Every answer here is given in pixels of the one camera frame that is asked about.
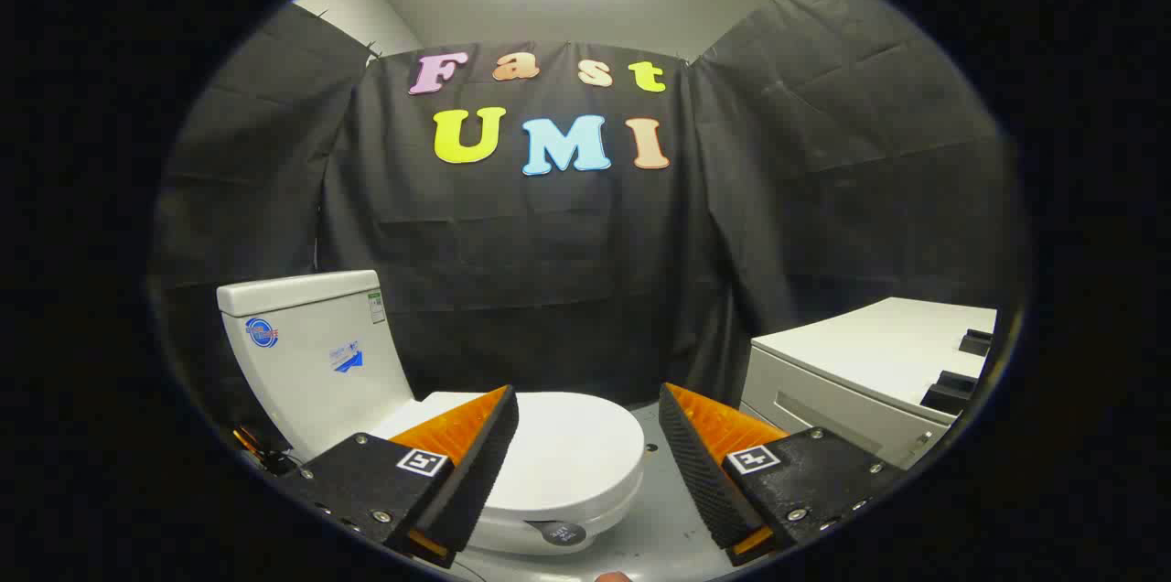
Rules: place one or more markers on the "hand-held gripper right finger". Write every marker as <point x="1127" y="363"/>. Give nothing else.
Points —
<point x="700" y="472"/>

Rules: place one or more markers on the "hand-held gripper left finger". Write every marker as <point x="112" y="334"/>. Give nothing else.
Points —
<point x="476" y="463"/>

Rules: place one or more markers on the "white toilet lid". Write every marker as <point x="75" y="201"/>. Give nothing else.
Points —
<point x="567" y="445"/>

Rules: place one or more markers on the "white ceramic toilet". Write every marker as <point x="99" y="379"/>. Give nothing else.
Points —
<point x="316" y="353"/>

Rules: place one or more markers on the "black backdrop cloth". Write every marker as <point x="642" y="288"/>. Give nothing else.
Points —
<point x="549" y="271"/>

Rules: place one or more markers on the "white drawer cabinet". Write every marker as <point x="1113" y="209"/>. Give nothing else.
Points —
<point x="869" y="353"/>

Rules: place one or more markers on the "black rectangular block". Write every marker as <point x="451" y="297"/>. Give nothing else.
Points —
<point x="975" y="343"/>
<point x="948" y="393"/>

